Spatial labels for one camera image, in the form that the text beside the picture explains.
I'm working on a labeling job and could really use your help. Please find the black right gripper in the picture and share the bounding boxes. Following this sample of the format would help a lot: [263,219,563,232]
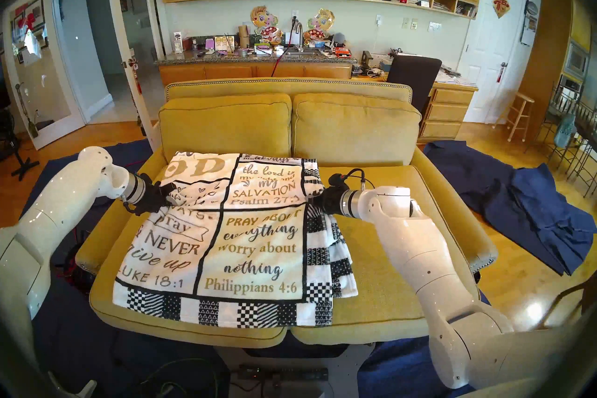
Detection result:
[305,186,345,217]

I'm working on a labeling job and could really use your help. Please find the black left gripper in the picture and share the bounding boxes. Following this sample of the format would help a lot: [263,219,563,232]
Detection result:
[134,173,179,217]

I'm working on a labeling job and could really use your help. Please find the white scripture print blanket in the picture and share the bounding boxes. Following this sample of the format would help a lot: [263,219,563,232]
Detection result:
[113,151,359,328]

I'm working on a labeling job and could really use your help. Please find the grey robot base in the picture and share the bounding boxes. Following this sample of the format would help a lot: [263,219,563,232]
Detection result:
[215,343,376,398]

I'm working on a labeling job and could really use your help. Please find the flat navy moving blanket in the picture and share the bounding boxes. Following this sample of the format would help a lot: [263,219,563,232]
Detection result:
[0,141,523,398]

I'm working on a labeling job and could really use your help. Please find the crumpled navy moving blanket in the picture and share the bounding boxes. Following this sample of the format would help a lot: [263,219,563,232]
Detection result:
[422,141,597,276]

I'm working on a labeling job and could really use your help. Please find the yellow sofa back cushion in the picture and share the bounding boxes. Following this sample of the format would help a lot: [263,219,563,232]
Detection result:
[159,94,293,164]
[292,93,422,168]

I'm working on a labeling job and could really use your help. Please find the yellow sofa seat cushion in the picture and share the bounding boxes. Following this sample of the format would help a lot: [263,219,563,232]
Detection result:
[89,151,292,349]
[289,164,481,346]

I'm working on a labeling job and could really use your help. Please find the granite top kitchen counter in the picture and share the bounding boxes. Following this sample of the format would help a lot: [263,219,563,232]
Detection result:
[155,50,359,86]

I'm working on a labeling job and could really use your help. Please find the black floor stand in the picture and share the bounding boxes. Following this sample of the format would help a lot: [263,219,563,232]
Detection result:
[0,110,40,181]

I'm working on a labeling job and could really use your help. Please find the black office chair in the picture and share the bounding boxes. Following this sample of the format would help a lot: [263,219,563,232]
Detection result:
[386,55,443,115]

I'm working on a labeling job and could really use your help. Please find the black power strip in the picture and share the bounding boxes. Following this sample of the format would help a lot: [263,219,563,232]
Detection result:
[237,367,329,383]

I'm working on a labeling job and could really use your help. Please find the cartoon foil balloon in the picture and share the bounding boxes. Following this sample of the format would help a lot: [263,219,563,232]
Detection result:
[305,8,335,45]
[250,5,284,45]

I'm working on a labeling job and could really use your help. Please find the stack of papers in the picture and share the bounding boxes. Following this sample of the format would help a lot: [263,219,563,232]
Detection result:
[436,64,469,85]

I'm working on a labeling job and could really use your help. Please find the white panel door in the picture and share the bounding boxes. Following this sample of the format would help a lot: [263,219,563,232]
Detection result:
[459,0,528,124]

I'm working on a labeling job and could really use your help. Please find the wooden stool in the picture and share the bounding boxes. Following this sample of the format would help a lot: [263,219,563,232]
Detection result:
[506,92,535,142]

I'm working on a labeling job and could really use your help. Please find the teal hanging bag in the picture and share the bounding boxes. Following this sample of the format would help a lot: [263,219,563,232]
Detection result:
[554,113,576,148]

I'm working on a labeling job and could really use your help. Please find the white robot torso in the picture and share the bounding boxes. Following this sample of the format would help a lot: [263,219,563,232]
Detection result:
[466,308,597,398]

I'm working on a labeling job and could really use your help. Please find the tall wooden cabinet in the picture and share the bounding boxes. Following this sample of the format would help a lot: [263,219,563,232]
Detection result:
[519,0,590,141]

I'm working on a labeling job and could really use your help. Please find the black wrought iron chairs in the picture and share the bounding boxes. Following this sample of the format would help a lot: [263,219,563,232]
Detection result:
[525,82,597,197]

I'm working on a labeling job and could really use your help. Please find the built-in microwave oven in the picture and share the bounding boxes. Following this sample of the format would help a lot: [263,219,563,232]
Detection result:
[564,42,590,76]

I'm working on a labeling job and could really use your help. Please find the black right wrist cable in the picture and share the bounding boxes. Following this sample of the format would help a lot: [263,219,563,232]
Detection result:
[343,168,375,192]

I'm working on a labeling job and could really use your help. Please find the tangled red black cables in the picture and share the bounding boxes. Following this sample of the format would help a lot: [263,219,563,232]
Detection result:
[56,253,94,295]

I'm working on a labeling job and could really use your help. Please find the red power cable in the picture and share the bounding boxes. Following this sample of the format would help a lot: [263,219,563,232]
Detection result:
[271,29,297,77]

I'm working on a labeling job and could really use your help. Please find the white wall calendar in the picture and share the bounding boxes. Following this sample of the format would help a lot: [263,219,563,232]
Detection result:
[521,12,538,47]

